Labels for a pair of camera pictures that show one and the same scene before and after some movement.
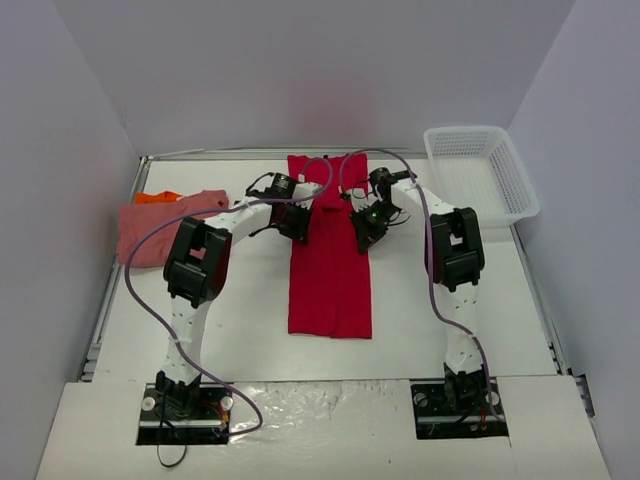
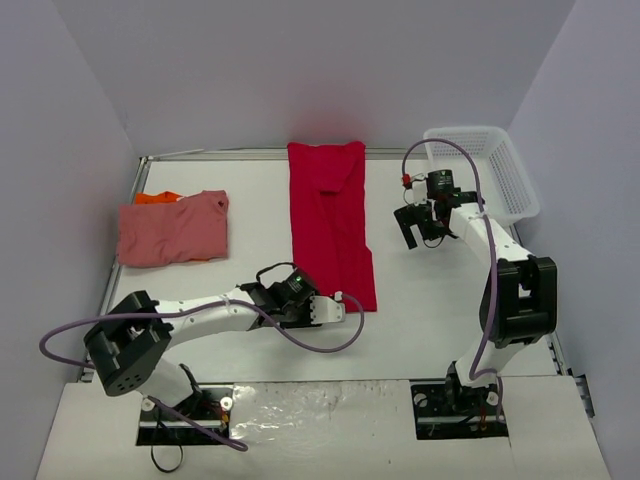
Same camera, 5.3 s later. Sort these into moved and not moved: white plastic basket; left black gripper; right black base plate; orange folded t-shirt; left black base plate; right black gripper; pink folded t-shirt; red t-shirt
Moved: right black gripper; left black gripper; red t-shirt
Not moved: orange folded t-shirt; white plastic basket; left black base plate; right black base plate; pink folded t-shirt
